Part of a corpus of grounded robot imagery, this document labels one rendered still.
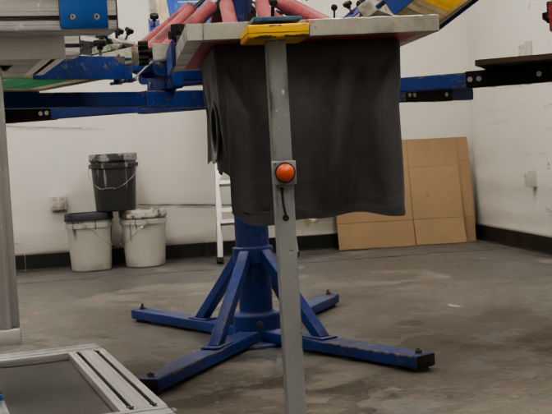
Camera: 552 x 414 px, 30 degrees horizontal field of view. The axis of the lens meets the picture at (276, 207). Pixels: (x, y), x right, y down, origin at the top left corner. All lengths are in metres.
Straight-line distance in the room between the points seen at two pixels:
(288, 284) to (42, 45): 0.69
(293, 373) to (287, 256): 0.25
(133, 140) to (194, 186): 0.51
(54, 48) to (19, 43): 0.07
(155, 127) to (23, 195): 0.99
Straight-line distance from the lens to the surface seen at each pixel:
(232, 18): 3.52
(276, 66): 2.15
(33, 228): 7.08
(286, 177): 2.11
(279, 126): 2.15
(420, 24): 2.43
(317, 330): 3.54
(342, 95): 2.47
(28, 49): 2.07
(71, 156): 7.05
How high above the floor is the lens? 0.69
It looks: 3 degrees down
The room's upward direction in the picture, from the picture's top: 3 degrees counter-clockwise
